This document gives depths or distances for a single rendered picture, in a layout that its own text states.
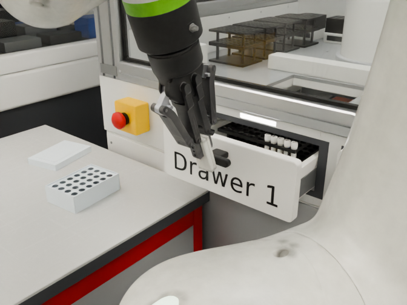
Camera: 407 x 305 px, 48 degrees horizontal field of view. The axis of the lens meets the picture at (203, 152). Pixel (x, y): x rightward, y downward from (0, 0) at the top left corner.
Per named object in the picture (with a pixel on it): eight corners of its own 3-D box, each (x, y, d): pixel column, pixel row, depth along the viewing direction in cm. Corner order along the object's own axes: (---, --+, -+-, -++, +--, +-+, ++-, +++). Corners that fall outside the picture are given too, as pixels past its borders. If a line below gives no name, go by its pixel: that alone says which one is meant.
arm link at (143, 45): (166, 20, 53) (213, -12, 58) (103, 13, 60) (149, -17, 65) (180, 65, 57) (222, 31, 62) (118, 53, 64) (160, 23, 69)
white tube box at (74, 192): (75, 214, 88) (72, 197, 87) (47, 201, 93) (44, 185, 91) (120, 189, 98) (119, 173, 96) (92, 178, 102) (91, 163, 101)
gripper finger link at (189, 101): (189, 81, 65) (183, 86, 64) (205, 142, 72) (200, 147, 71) (169, 77, 67) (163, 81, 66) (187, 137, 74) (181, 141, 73)
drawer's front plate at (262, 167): (291, 224, 75) (297, 163, 70) (165, 173, 92) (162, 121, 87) (297, 219, 76) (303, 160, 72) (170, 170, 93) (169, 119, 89)
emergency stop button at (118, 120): (122, 132, 102) (120, 115, 101) (109, 127, 105) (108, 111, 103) (131, 128, 104) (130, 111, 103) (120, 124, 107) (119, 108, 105)
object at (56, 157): (56, 171, 105) (55, 164, 105) (28, 164, 109) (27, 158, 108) (91, 151, 116) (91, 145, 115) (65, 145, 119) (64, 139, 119)
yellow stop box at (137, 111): (134, 137, 104) (132, 107, 101) (114, 130, 108) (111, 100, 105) (150, 131, 107) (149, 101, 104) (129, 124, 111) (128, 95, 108)
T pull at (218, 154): (227, 169, 75) (227, 161, 75) (192, 157, 80) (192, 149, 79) (240, 161, 78) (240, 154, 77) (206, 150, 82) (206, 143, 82)
